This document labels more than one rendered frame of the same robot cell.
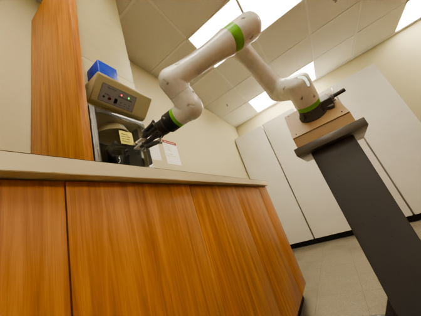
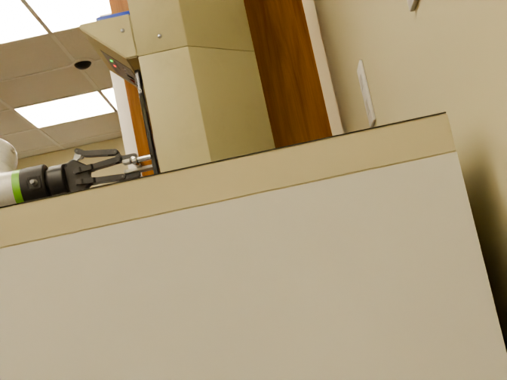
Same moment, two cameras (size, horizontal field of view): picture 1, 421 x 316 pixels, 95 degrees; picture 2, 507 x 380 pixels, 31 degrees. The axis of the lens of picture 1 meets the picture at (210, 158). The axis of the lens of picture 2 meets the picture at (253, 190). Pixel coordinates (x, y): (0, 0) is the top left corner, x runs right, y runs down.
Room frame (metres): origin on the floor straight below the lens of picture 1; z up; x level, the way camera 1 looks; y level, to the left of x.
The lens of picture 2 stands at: (2.79, -0.35, 0.77)
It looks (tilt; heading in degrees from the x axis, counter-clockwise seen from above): 9 degrees up; 154
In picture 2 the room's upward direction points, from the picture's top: 12 degrees counter-clockwise
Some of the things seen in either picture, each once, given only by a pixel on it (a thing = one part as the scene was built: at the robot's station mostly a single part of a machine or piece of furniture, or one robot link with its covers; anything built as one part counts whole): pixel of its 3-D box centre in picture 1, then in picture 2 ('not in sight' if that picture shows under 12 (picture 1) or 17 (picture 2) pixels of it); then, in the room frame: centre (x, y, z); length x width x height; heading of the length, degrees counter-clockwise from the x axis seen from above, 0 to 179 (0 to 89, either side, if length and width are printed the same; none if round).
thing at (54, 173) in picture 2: (160, 128); (71, 179); (0.80, 0.18, 1.20); 0.09 x 0.07 x 0.08; 63
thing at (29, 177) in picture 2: (172, 121); (38, 185); (0.77, 0.11, 1.20); 0.12 x 0.06 x 0.09; 153
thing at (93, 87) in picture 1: (123, 99); (121, 62); (0.83, 0.34, 1.46); 0.32 x 0.12 x 0.10; 153
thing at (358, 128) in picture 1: (330, 143); not in sight; (1.04, -0.64, 0.92); 0.32 x 0.32 x 0.04; 59
